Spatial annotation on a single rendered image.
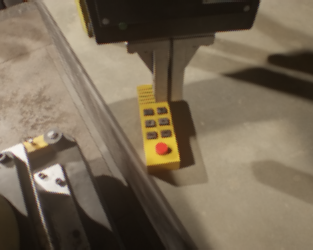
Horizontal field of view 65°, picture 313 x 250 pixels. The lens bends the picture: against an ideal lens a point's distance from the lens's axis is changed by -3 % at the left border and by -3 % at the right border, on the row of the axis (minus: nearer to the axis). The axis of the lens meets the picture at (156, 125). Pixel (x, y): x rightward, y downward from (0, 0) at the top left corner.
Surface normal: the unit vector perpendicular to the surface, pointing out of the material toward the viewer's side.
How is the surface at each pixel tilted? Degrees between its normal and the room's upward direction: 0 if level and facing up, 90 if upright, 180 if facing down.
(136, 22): 90
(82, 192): 0
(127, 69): 0
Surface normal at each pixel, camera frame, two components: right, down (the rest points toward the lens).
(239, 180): -0.02, -0.56
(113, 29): 0.14, 0.82
